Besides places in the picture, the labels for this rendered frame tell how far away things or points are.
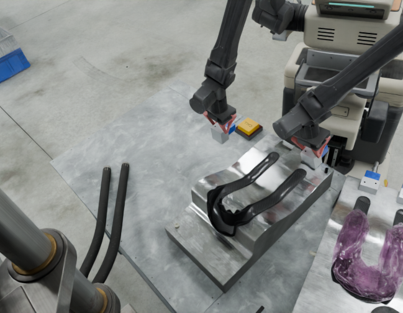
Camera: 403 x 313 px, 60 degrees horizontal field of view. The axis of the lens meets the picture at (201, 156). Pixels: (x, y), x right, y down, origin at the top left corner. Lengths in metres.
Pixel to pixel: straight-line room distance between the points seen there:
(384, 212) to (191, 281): 0.60
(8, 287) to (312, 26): 1.08
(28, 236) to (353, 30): 1.05
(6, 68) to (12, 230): 3.44
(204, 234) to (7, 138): 2.41
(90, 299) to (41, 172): 2.04
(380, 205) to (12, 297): 0.96
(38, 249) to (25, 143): 2.50
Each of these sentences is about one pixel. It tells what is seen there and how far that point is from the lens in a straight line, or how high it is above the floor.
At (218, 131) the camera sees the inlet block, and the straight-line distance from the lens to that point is 1.18.
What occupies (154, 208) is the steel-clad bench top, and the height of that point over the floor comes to 0.80.
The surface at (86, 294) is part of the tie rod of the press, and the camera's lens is 0.76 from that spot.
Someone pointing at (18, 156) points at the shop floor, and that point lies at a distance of 3.00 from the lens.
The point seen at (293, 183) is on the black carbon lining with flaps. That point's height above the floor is 0.88.
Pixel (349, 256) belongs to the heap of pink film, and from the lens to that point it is 1.00.
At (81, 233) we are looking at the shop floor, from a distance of 2.29.
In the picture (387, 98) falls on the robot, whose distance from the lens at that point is 1.70.
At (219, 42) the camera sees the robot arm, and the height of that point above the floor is 1.29.
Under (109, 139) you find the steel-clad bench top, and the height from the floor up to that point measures 0.80.
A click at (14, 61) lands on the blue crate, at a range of 3.95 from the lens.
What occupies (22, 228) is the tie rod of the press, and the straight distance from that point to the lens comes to 0.57.
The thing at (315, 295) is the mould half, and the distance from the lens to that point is 0.94.
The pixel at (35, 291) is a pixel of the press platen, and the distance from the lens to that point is 0.63.
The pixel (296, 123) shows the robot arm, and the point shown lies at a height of 1.12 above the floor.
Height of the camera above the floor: 1.78
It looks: 48 degrees down
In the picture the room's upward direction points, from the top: 11 degrees counter-clockwise
